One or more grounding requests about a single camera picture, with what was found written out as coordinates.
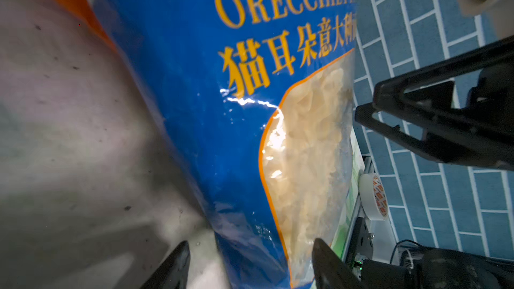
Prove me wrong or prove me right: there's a blue orecchiette pasta bag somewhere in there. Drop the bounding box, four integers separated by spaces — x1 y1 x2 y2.
88 0 357 288

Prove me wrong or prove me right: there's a clear tape roll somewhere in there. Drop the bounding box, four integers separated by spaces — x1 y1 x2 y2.
359 173 388 221

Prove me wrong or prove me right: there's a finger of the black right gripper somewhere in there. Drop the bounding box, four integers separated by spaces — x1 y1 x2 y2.
372 36 513 128
355 103 513 171

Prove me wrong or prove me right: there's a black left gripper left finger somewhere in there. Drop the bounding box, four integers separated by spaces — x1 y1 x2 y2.
141 241 191 289

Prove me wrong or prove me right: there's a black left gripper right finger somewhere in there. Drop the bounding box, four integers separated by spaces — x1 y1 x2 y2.
312 238 361 289

